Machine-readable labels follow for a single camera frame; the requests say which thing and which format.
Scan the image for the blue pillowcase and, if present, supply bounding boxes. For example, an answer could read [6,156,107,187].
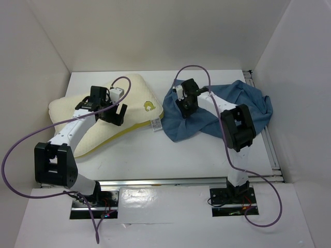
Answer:
[161,80,273,142]

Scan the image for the cream yellow pillow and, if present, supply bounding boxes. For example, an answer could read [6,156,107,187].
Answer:
[49,74,163,158]

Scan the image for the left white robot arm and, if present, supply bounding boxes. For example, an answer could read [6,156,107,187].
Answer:
[34,86,127,206]

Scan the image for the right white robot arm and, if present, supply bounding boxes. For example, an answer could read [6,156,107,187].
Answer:
[172,79,256,203]

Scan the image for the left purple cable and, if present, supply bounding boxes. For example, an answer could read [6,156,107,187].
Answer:
[1,76,131,244]

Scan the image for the purple cable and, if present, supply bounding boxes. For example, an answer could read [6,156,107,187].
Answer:
[173,64,283,228]
[1,76,131,244]

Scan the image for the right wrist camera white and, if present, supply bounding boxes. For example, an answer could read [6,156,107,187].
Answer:
[173,85,184,101]

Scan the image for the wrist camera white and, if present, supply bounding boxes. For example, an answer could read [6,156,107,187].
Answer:
[173,85,184,101]
[109,87,125,102]

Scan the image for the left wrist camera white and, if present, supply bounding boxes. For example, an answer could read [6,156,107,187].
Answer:
[109,87,125,102]

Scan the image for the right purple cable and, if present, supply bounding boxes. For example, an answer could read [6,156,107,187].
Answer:
[173,64,283,228]

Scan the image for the aluminium rail right side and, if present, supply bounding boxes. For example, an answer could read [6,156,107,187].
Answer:
[242,70,284,181]

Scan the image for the aluminium rail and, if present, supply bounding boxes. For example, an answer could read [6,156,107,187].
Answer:
[242,70,284,181]
[40,176,282,189]

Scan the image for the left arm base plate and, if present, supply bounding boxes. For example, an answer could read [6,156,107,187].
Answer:
[72,190,119,210]

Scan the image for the aluminium rail front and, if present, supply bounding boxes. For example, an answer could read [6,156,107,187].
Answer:
[40,176,282,189]

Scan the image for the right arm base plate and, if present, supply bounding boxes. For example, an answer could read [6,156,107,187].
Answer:
[207,187,257,207]

